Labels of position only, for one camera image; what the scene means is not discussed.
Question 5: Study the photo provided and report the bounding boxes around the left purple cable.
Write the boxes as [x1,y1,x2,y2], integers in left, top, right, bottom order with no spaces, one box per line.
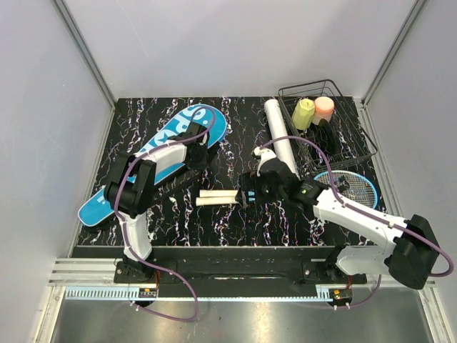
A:
[117,106,217,322]

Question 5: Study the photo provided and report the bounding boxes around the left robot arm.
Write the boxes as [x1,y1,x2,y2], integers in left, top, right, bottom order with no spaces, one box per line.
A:
[104,122,224,283]

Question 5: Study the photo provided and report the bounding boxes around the purple cable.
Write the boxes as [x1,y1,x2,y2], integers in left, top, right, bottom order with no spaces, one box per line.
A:
[258,136,455,310]
[117,106,217,322]

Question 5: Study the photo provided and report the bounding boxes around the pink cup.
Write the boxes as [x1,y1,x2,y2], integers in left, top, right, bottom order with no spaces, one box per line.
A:
[313,96,335,124]

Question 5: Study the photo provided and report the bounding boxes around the blue racket bag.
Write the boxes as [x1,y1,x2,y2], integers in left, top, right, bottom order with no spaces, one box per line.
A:
[78,104,227,227]

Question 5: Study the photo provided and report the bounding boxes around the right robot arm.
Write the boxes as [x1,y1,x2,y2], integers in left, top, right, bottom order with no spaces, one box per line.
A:
[239,158,440,289]

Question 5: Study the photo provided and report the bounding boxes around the blue badminton racket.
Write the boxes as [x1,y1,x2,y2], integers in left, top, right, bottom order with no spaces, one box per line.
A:
[199,189,241,197]
[195,170,378,210]

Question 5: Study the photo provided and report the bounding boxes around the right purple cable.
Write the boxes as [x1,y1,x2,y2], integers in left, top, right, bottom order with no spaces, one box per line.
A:
[258,136,455,310]

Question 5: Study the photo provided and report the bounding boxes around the yellow-green cup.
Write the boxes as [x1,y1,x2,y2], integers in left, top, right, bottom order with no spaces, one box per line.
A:
[292,98,315,131]

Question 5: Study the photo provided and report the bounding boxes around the black wire basket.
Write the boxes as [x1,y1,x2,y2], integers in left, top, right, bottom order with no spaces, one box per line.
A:
[278,79,378,169]

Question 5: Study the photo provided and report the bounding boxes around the white shuttlecock tube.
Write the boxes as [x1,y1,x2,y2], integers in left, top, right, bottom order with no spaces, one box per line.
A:
[264,99,298,176]

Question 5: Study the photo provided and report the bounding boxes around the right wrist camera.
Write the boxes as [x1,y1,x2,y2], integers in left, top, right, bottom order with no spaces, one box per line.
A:
[253,146,276,177]

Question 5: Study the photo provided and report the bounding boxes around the black bowl in basket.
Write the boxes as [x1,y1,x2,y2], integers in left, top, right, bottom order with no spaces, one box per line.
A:
[311,119,337,156]

